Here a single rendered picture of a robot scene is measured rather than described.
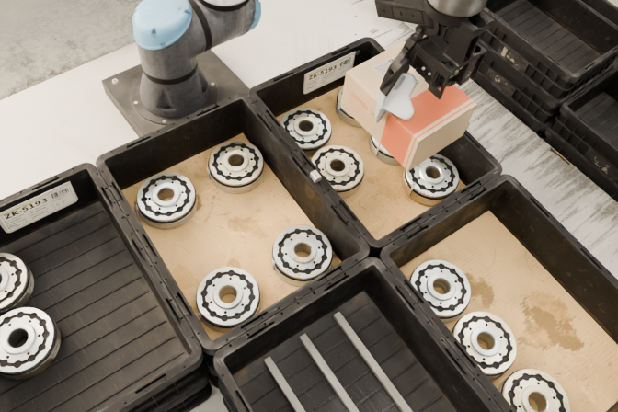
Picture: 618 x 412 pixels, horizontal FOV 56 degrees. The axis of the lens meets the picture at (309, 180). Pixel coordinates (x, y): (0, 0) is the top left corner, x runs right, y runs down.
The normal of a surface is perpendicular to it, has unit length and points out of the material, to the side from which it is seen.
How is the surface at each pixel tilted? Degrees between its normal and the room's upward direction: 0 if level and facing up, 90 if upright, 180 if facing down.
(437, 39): 90
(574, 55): 0
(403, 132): 90
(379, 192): 0
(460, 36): 90
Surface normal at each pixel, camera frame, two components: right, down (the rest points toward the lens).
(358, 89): -0.79, 0.48
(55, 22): 0.07, -0.55
